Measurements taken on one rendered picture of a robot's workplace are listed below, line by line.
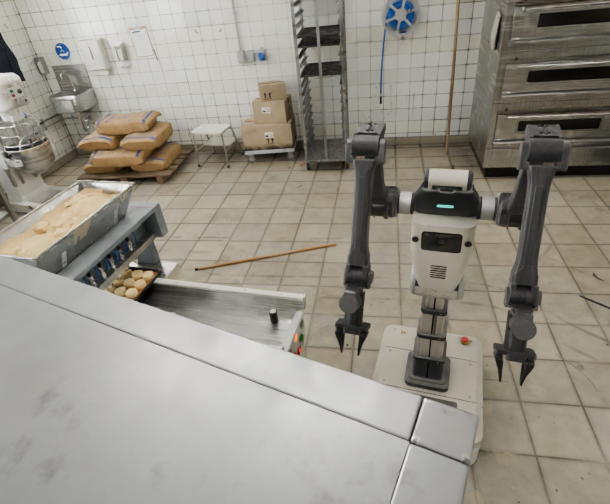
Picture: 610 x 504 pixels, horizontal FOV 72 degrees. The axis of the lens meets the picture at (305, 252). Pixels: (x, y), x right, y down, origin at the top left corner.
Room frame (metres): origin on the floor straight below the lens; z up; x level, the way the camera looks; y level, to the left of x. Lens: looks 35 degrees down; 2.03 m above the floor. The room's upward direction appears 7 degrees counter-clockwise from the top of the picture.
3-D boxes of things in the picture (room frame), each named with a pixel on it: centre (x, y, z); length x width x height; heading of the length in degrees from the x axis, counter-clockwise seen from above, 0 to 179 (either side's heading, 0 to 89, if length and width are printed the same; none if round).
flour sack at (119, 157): (4.96, 2.03, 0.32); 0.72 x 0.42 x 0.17; 81
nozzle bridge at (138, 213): (1.47, 0.91, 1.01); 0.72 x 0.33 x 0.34; 161
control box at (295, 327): (1.19, 0.09, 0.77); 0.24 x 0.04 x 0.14; 161
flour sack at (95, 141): (5.25, 2.23, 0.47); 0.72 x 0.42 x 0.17; 167
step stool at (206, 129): (5.21, 0.93, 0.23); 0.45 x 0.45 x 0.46; 69
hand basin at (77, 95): (5.76, 2.67, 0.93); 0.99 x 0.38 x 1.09; 77
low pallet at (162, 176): (5.17, 1.98, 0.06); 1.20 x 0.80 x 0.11; 79
